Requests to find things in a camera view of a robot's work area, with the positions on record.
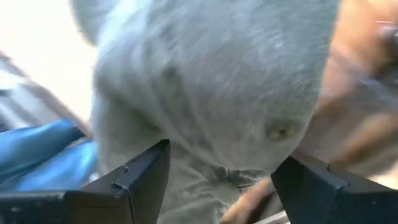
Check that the grey knitted beanie hat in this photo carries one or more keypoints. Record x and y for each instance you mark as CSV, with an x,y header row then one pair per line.
x,y
202,77

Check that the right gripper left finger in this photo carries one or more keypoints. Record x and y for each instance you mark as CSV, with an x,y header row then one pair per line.
x,y
93,205

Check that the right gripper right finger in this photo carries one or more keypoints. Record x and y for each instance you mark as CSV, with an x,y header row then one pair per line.
x,y
326,202

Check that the person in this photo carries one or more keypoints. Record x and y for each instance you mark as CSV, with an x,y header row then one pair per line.
x,y
37,149

